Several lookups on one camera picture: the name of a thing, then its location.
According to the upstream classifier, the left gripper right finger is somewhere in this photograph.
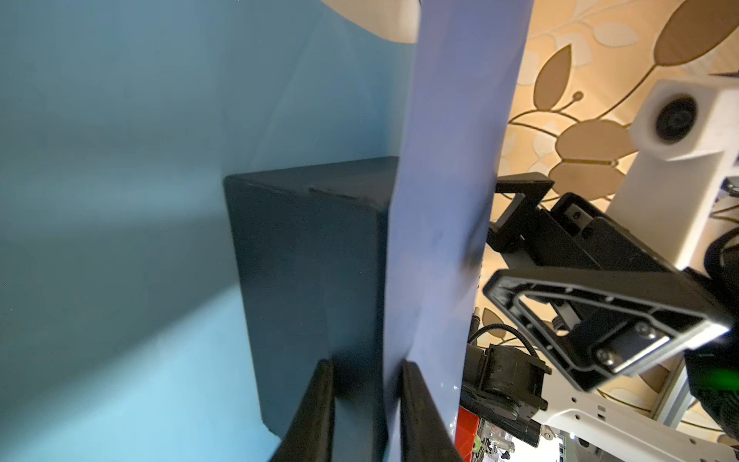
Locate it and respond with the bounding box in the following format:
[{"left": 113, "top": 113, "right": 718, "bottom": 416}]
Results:
[{"left": 400, "top": 360, "right": 462, "bottom": 462}]

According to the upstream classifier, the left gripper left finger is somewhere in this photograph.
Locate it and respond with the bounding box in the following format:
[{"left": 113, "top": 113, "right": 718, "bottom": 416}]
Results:
[{"left": 269, "top": 359, "right": 335, "bottom": 462}]

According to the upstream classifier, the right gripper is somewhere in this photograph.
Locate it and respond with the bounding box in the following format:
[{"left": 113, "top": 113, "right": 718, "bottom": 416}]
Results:
[{"left": 483, "top": 172, "right": 732, "bottom": 392}]

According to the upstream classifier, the black gift box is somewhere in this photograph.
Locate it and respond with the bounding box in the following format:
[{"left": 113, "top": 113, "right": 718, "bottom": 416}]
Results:
[{"left": 223, "top": 157, "right": 398, "bottom": 461}]

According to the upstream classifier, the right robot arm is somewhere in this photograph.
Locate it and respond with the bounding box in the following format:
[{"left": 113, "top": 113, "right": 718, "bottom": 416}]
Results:
[{"left": 461, "top": 172, "right": 738, "bottom": 461}]

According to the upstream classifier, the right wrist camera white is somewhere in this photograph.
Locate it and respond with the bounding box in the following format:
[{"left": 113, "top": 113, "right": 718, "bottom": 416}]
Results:
[{"left": 606, "top": 76, "right": 738, "bottom": 270}]

